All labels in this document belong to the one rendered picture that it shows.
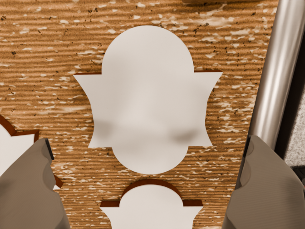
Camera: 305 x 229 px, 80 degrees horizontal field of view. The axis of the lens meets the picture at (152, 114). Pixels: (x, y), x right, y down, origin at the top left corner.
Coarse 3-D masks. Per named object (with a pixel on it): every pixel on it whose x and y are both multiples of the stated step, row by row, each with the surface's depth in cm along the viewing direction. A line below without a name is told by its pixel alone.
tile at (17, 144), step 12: (0, 120) 17; (0, 132) 17; (12, 132) 17; (24, 132) 17; (36, 132) 17; (0, 144) 17; (12, 144) 17; (24, 144) 17; (0, 156) 18; (12, 156) 18; (0, 168) 18; (60, 180) 20
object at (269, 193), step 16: (256, 144) 11; (256, 160) 9; (272, 160) 9; (256, 176) 8; (272, 176) 8; (288, 176) 8; (240, 192) 8; (256, 192) 8; (272, 192) 8; (288, 192) 8; (240, 208) 7; (256, 208) 7; (272, 208) 7; (288, 208) 7; (304, 208) 7; (224, 224) 7; (240, 224) 6; (256, 224) 6; (272, 224) 6; (288, 224) 6; (304, 224) 6
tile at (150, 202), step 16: (128, 192) 20; (144, 192) 20; (160, 192) 20; (176, 192) 20; (112, 208) 21; (128, 208) 21; (144, 208) 21; (160, 208) 21; (176, 208) 21; (192, 208) 21; (112, 224) 22; (128, 224) 22; (144, 224) 22; (160, 224) 22; (176, 224) 22
